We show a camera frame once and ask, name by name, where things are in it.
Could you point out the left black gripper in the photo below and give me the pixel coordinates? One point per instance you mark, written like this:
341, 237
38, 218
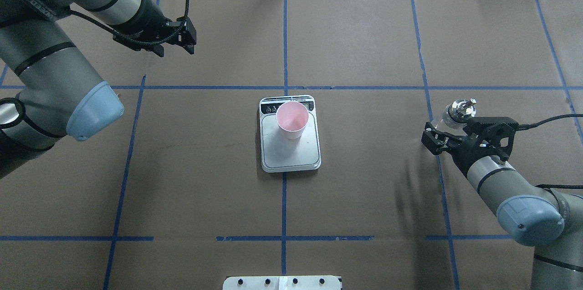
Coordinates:
154, 19

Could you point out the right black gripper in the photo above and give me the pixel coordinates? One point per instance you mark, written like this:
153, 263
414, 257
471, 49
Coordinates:
463, 151

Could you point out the clear glass sauce bottle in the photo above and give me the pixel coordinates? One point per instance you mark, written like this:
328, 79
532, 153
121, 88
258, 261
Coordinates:
458, 112

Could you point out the pink paper cup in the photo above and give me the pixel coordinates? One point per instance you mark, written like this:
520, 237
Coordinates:
292, 119

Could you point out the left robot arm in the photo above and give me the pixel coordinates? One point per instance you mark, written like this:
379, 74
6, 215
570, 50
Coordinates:
63, 93

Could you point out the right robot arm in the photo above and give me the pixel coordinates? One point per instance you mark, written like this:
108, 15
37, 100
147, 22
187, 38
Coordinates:
535, 216

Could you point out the silver kitchen scale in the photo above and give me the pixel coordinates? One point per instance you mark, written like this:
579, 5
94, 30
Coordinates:
279, 154

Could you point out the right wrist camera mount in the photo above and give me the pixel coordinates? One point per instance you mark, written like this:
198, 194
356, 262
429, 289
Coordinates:
490, 136

